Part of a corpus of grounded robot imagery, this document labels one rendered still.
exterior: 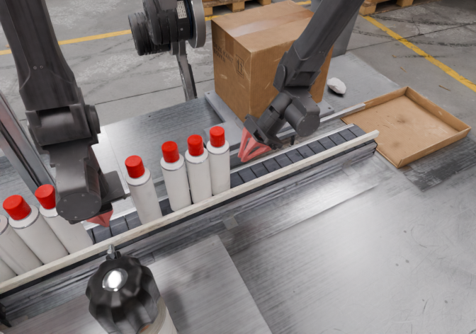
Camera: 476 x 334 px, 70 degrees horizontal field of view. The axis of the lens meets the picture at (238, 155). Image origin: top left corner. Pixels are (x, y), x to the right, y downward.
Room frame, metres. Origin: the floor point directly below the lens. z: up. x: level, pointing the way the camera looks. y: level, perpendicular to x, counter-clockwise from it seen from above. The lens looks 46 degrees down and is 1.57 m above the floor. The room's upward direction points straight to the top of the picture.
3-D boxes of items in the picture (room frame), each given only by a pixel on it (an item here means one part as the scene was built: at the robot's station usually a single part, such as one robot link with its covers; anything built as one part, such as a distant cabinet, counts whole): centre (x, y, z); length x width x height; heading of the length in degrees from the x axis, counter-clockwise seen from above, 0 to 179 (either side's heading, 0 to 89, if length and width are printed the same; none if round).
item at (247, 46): (0.99, -0.11, 0.99); 0.30 x 0.24 x 0.27; 120
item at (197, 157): (0.52, 0.09, 0.98); 0.05 x 0.05 x 0.20
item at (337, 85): (1.07, -0.37, 0.85); 0.08 x 0.07 x 0.04; 1
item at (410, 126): (0.85, -0.54, 0.85); 0.30 x 0.26 x 0.04; 118
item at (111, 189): (0.36, 0.25, 1.13); 0.10 x 0.07 x 0.07; 117
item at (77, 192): (0.33, 0.23, 1.22); 0.11 x 0.09 x 0.12; 21
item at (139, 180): (0.46, 0.21, 0.98); 0.05 x 0.05 x 0.20
